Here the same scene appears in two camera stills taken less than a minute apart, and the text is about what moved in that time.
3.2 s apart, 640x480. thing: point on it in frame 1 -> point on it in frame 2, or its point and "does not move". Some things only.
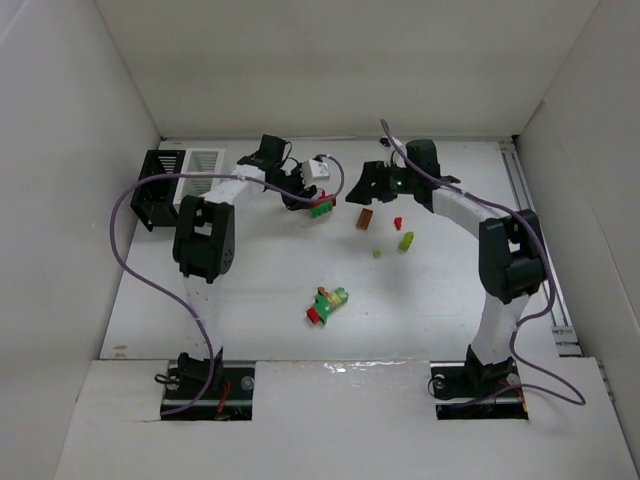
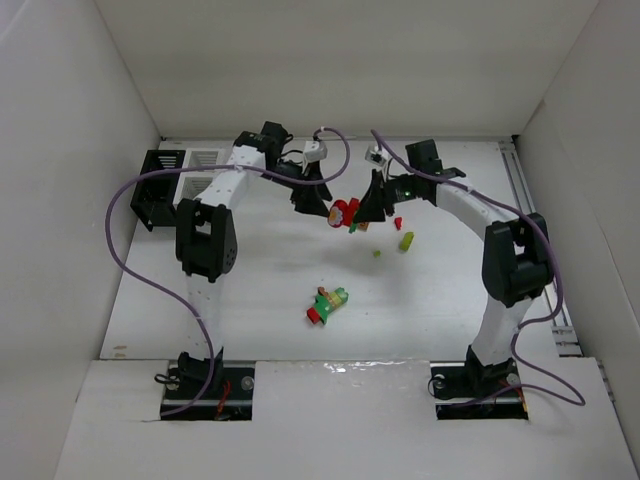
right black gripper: x=376 y=179 -> x=378 y=191
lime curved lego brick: x=406 y=240 does not move
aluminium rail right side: x=565 y=342 does not move
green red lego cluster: x=324 y=303 does not move
